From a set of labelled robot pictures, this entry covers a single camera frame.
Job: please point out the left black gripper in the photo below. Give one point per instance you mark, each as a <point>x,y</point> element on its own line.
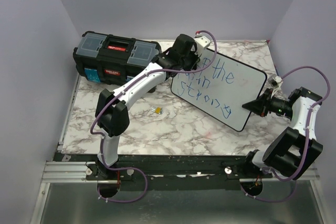
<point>193,52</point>

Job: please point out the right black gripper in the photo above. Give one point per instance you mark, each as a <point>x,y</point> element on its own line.
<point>259,105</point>

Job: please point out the white dry-erase whiteboard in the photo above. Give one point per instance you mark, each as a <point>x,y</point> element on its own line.
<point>221,89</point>

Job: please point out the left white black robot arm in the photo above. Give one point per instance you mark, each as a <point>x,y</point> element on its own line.
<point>112,112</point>

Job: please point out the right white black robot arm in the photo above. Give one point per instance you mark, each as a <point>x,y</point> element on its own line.
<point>296,148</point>

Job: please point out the yellow hex key set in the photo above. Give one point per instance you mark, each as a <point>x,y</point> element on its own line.
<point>157,110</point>

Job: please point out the black plastic toolbox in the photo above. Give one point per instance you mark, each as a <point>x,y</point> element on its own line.
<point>110,59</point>

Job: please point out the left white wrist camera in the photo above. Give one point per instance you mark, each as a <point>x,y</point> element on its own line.
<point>202,42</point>

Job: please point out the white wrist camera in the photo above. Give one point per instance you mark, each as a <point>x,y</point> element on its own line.
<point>202,42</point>
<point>276,83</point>

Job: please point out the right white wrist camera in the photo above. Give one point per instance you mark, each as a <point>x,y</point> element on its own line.
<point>276,83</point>

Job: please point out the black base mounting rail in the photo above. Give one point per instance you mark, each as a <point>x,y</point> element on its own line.
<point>166,172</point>

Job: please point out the aluminium extrusion frame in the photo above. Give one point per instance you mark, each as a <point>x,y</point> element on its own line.
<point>180,130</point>

